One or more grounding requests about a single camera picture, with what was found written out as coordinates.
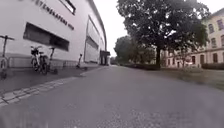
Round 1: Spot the green trees and hedge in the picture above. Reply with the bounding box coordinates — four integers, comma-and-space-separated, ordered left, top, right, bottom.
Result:
113, 35, 162, 71

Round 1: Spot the kick scooter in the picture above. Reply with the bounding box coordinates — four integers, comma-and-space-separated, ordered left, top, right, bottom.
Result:
75, 53, 88, 72
0, 34, 16, 81
47, 46, 59, 75

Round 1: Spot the grey asphalt road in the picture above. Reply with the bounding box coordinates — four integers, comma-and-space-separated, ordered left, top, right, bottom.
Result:
0, 65, 224, 128

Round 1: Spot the large dark tree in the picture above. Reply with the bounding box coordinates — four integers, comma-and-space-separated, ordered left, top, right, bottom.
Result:
116, 0, 212, 70

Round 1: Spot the large white building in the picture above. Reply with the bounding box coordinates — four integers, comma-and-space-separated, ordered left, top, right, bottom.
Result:
0, 0, 111, 69

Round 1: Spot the parked bicycle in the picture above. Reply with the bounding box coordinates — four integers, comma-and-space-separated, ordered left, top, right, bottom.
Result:
29, 45, 49, 76

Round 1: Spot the grass verge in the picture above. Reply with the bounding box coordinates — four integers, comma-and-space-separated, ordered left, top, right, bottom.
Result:
146, 66, 224, 90

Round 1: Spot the cobblestone edging strip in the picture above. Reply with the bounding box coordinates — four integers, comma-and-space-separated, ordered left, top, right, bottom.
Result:
0, 65, 111, 107

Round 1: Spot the beige building with arched windows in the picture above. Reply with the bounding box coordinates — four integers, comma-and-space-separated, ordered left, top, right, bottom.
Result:
161, 7, 224, 70

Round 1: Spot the dark hedge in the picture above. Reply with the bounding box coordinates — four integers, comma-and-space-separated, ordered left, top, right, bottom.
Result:
201, 62, 224, 71

